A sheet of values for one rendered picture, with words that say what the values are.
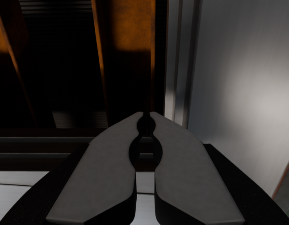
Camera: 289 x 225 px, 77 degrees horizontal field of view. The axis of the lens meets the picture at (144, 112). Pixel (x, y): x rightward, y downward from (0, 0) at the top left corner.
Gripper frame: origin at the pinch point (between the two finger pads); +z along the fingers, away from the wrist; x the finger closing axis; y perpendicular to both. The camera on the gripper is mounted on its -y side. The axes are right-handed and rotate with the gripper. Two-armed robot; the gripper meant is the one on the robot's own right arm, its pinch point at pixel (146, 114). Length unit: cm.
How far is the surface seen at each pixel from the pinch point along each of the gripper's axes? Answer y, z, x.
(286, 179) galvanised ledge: 28.2, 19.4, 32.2
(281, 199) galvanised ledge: 35, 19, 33
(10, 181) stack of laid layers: 7.9, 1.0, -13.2
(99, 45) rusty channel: -2.5, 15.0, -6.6
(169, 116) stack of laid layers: 2.5, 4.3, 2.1
